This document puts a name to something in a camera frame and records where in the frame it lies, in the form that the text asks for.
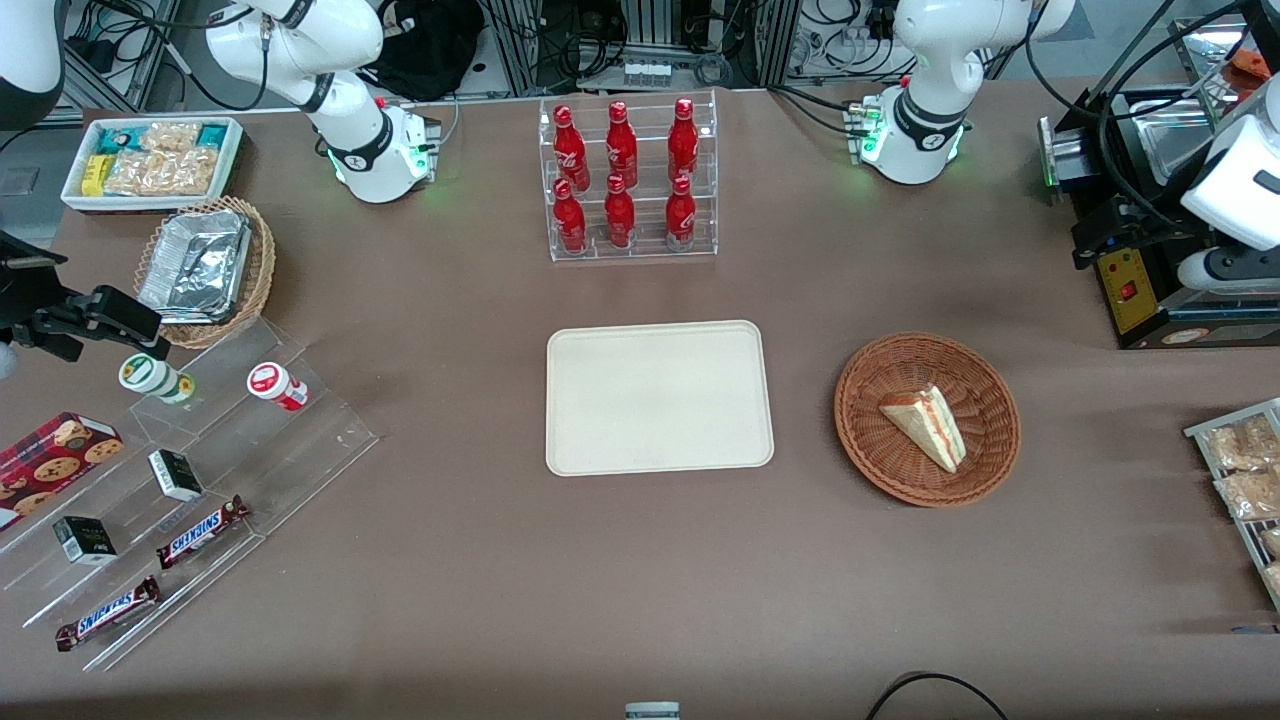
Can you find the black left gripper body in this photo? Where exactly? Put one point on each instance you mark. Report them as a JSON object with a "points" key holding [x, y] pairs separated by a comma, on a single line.
{"points": [[1150, 221]]}

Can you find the clear acrylic bottle rack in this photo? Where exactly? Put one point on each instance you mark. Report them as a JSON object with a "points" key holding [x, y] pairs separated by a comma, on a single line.
{"points": [[645, 250]]}

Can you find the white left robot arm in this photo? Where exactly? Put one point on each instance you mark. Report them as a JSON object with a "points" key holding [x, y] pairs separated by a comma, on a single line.
{"points": [[925, 110]]}

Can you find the clear snack bag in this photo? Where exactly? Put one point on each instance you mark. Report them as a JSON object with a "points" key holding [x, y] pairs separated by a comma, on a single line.
{"points": [[1250, 493], [1272, 542], [1273, 580], [1240, 445]]}

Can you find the yellow snack packet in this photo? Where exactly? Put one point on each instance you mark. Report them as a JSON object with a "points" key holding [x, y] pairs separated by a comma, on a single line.
{"points": [[94, 175]]}

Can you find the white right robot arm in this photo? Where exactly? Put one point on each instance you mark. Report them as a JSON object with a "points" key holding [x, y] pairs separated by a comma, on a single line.
{"points": [[350, 120]]}

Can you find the oval light wicker basket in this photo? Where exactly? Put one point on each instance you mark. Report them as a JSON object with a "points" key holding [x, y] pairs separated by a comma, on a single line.
{"points": [[262, 270]]}

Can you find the tray of packaged snacks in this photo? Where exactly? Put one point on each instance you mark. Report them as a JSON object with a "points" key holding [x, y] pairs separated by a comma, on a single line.
{"points": [[1250, 540]]}

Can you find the green lid white cup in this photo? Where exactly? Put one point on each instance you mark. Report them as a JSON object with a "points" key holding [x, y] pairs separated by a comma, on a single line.
{"points": [[150, 375]]}

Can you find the beige rectangular tray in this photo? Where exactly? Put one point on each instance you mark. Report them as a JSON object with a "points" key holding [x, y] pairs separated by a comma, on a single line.
{"points": [[655, 400]]}

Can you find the red plaid cookie box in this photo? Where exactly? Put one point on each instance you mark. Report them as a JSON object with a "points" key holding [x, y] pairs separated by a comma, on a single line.
{"points": [[55, 460]]}

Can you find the stainless steel pan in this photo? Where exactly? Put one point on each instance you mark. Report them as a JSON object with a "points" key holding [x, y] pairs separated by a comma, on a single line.
{"points": [[1205, 55]]}

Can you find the clear acrylic step display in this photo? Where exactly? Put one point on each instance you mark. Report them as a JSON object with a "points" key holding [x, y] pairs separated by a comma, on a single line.
{"points": [[270, 460]]}

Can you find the small black box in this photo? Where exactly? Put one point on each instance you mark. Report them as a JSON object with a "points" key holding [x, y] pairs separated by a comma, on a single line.
{"points": [[175, 476], [85, 541]]}

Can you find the aluminium foil tray stack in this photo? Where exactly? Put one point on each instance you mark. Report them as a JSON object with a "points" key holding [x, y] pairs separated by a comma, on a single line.
{"points": [[195, 265]]}

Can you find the red lid white cup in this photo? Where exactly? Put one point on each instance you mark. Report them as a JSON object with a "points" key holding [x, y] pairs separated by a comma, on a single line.
{"points": [[272, 384]]}

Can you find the triangular sandwich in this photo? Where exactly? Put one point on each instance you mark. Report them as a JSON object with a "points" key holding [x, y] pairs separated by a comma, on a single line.
{"points": [[925, 425]]}

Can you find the white plastic bin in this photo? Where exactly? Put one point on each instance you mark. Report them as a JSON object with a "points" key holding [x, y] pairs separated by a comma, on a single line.
{"points": [[232, 165]]}

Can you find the small grey white box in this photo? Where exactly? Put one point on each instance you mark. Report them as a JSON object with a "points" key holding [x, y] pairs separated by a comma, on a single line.
{"points": [[652, 711]]}

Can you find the clear cracker bag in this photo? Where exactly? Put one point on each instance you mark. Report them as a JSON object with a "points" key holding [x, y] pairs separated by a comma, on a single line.
{"points": [[160, 172], [170, 135]]}

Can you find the red cola bottle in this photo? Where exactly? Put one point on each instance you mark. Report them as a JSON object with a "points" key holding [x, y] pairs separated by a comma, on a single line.
{"points": [[683, 140], [621, 145], [569, 150], [680, 215], [569, 220], [619, 215]]}

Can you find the round brown wicker basket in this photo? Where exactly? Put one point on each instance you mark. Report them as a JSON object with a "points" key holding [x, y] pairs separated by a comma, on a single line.
{"points": [[880, 450]]}

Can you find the white power strip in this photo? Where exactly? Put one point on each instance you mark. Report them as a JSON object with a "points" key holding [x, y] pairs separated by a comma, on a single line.
{"points": [[647, 74]]}

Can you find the black bag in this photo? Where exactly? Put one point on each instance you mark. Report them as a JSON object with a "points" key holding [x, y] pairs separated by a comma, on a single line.
{"points": [[430, 45]]}

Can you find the black appliance yellow panel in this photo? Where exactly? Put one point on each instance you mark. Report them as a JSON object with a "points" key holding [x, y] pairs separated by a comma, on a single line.
{"points": [[1130, 300]]}

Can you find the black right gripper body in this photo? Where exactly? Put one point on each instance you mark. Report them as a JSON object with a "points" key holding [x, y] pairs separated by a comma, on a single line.
{"points": [[22, 296]]}

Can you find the teal snack packet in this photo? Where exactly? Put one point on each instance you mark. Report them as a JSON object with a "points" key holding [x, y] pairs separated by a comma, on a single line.
{"points": [[112, 140], [212, 134]]}

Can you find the Snickers chocolate bar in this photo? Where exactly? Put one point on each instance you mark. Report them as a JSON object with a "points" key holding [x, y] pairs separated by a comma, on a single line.
{"points": [[107, 613], [202, 532]]}

